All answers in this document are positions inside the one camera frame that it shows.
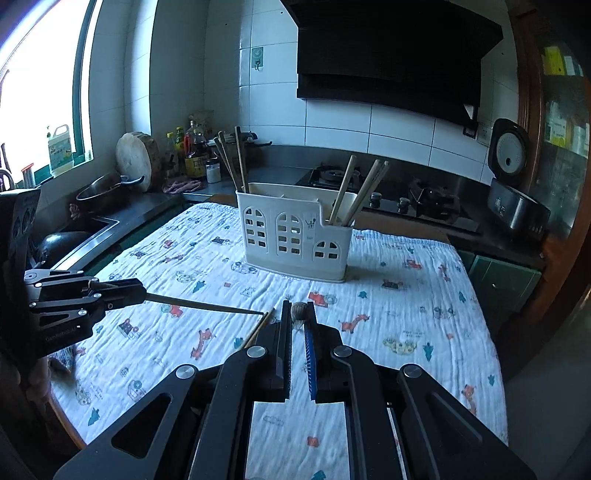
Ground black range hood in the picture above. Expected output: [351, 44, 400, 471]
[281, 0, 504, 126]

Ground black wok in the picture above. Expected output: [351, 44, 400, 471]
[36, 231, 90, 271]

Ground dark rice cooker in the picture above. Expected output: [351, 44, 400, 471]
[487, 119, 551, 241]

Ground light bamboo chopstick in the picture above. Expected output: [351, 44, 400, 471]
[241, 313, 270, 350]
[348, 160, 390, 228]
[329, 154, 358, 224]
[342, 160, 382, 228]

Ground black gas stove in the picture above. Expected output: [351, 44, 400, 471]
[295, 162, 483, 234]

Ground pink rag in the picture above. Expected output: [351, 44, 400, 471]
[163, 178, 204, 195]

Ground white plastic jug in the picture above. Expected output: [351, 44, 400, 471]
[46, 124, 75, 178]

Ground white plastic utensil holder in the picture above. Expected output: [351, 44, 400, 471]
[235, 182, 358, 283]

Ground grey rag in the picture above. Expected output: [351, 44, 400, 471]
[48, 348, 77, 384]

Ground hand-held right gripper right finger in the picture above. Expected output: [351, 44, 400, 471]
[302, 302, 539, 480]

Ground green base cabinet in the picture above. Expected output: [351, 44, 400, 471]
[457, 249, 542, 333]

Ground wooden glass-door cabinet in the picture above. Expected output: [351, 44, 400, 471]
[508, 0, 591, 324]

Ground metal pot with black handle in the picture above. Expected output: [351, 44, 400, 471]
[75, 173, 146, 215]

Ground stacked metal pans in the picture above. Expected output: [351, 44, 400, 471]
[212, 131, 273, 151]

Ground yellow box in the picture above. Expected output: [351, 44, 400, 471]
[542, 46, 566, 77]

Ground window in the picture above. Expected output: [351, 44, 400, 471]
[0, 0, 100, 185]

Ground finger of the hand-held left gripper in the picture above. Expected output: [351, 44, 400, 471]
[25, 271, 148, 298]
[28, 295, 147, 326]

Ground round wooden cutting board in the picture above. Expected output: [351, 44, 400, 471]
[115, 131, 160, 192]

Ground yellow-label oil bottle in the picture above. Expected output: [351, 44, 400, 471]
[185, 121, 208, 178]

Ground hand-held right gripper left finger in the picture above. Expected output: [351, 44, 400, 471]
[53, 300, 296, 480]

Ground white animal-print cloth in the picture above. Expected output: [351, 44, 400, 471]
[48, 202, 509, 480]

